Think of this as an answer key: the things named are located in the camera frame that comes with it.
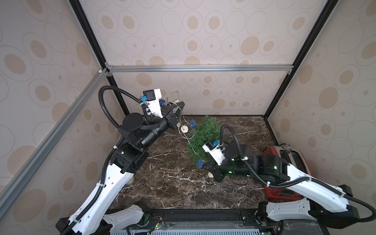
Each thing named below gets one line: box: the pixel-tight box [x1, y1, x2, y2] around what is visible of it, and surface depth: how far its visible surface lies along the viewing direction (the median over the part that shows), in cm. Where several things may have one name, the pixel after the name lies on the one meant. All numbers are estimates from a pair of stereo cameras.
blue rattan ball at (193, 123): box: [189, 120, 197, 128], surface depth 59 cm
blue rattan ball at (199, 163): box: [196, 159, 205, 168], surface depth 58 cm
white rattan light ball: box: [180, 125, 189, 134], surface depth 57 cm
